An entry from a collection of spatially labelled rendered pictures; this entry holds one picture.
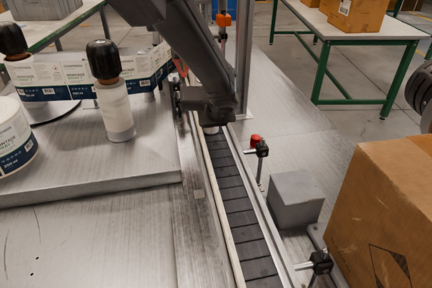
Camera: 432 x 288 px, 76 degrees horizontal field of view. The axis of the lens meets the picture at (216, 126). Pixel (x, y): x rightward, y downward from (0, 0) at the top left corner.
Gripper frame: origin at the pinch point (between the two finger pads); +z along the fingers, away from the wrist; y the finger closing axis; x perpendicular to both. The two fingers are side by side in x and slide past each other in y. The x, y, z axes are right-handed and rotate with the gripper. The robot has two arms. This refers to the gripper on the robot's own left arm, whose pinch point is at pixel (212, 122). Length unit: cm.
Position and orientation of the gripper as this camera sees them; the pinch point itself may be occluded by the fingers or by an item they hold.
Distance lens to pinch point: 84.7
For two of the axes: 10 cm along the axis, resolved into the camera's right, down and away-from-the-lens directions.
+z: -1.3, 3.1, 9.4
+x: 1.7, 9.4, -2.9
